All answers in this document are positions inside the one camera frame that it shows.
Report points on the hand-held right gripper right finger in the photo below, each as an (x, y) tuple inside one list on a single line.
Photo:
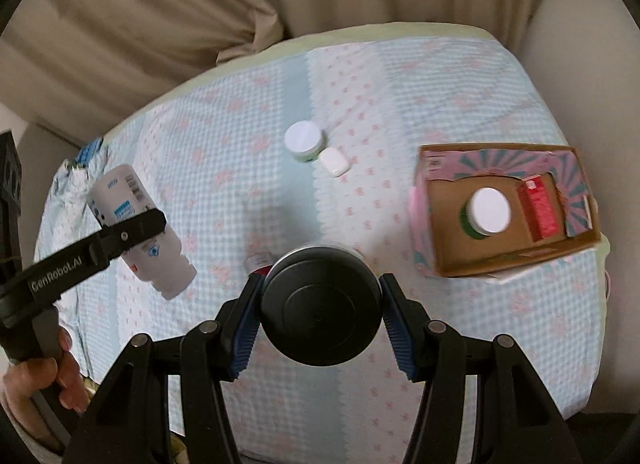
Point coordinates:
[(401, 336)]

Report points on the beige curtain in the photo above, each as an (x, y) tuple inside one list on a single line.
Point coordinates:
[(150, 9)]

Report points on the person's left hand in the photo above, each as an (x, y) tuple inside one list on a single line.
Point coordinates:
[(35, 384)]

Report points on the blue checkered pink-flower blanket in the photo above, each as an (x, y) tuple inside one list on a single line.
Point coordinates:
[(380, 109)]

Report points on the small white jar green base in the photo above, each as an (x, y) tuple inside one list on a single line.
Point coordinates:
[(303, 140)]

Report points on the small red box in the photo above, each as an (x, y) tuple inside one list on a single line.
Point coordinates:
[(539, 209)]

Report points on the crumpled white blue wrapper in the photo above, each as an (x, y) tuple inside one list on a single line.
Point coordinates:
[(82, 164)]

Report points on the small tube red label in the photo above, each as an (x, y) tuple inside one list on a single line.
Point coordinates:
[(257, 263)]

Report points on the black round lidded jar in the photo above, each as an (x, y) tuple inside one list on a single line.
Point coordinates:
[(320, 306)]

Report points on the small white earbud case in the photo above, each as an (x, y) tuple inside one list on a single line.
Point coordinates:
[(334, 162)]

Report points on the white lid green jar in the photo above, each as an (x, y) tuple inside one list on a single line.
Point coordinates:
[(486, 213)]

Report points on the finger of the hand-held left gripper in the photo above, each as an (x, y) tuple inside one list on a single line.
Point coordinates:
[(107, 243)]

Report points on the cardboard box pink print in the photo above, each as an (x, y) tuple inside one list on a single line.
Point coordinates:
[(450, 244)]

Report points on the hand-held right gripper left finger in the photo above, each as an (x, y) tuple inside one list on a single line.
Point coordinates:
[(244, 339)]

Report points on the white plastic bottle blue label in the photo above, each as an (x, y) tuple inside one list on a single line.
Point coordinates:
[(160, 261)]

